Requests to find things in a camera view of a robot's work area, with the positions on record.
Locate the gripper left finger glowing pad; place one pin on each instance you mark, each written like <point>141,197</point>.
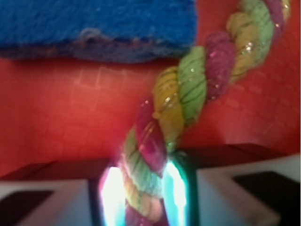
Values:
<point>63,193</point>

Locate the blue sponge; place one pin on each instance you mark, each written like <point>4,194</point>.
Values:
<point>122,31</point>

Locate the red plastic tray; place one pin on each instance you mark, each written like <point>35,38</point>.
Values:
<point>68,109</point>

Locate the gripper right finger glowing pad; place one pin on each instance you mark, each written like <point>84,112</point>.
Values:
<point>232,185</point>

